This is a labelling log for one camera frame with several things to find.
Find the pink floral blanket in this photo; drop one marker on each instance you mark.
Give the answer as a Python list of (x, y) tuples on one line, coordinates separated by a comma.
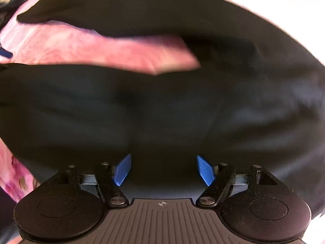
[(76, 45)]

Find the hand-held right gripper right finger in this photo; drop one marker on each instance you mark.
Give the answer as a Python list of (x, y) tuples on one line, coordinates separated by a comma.
[(205, 169)]

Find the black garment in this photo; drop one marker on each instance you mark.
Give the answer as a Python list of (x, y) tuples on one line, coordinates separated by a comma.
[(162, 106)]

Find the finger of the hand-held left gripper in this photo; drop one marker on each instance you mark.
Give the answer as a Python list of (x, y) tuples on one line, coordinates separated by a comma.
[(5, 52)]

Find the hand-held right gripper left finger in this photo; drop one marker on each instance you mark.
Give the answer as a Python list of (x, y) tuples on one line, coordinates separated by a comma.
[(123, 169)]

